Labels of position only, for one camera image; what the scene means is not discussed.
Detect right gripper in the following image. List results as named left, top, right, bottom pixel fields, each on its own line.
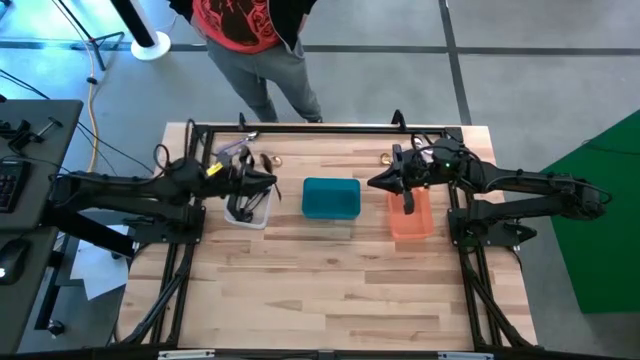
left=367, top=138, right=454, bottom=216

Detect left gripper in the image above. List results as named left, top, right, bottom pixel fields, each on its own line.
left=212, top=145, right=279, bottom=197

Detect clear plastic bin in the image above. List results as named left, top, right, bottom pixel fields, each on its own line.
left=222, top=185, right=274, bottom=231

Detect teal plastic bin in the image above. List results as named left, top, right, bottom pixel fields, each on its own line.
left=301, top=176, right=362, bottom=221

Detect orange plastic bin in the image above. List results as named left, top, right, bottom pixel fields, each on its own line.
left=386, top=186, right=436, bottom=241

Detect person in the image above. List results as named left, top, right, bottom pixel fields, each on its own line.
left=167, top=0, right=324, bottom=124

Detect white paper sheets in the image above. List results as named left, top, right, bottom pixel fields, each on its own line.
left=68, top=223, right=135, bottom=302

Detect black tower fan white base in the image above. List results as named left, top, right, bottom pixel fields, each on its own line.
left=109, top=0, right=173, bottom=63

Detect green floor mat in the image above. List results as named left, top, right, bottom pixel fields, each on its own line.
left=541, top=108, right=640, bottom=316

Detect black tripod stand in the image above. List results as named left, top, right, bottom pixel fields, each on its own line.
left=49, top=0, right=126, bottom=72

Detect grey desk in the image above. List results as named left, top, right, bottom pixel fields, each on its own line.
left=0, top=98, right=85, bottom=232
left=0, top=226, right=60, bottom=357

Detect black desk clamp stand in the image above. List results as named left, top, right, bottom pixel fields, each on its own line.
left=0, top=115, right=65, bottom=154

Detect black keyboard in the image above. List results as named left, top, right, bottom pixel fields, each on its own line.
left=0, top=158, right=30, bottom=215

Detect black computer mouse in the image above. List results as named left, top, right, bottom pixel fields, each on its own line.
left=0, top=237, right=31, bottom=287

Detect yellow cable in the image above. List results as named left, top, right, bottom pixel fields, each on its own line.
left=85, top=42, right=100, bottom=174

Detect silver aluminium bracket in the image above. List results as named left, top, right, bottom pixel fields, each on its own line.
left=156, top=349, right=217, bottom=360
left=437, top=350, right=495, bottom=360

